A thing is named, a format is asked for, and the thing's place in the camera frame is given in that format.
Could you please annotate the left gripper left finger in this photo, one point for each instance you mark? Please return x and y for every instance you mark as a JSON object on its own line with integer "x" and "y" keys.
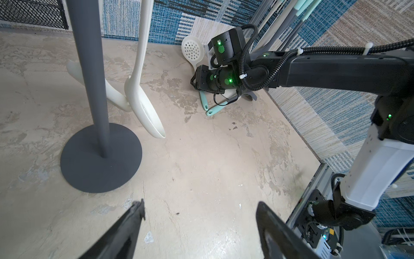
{"x": 119, "y": 242}

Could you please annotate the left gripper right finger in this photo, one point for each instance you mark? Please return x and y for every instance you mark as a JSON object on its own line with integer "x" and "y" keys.
{"x": 278, "y": 241}

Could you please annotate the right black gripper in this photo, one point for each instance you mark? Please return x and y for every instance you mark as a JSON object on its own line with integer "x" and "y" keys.
{"x": 199, "y": 81}

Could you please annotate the white skimmer front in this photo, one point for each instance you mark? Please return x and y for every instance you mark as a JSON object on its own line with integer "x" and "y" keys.
{"x": 137, "y": 98}

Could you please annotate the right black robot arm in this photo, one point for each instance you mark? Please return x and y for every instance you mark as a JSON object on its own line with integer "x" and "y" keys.
{"x": 384, "y": 70}

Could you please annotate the white utensil rack stand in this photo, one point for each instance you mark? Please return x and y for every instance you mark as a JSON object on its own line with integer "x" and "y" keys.
{"x": 275, "y": 19}

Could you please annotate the grey utensil rack stand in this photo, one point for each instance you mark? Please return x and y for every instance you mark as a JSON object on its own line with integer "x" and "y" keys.
{"x": 104, "y": 156}

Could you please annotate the black wire mesh shelf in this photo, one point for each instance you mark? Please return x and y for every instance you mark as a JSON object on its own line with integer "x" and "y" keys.
{"x": 47, "y": 13}

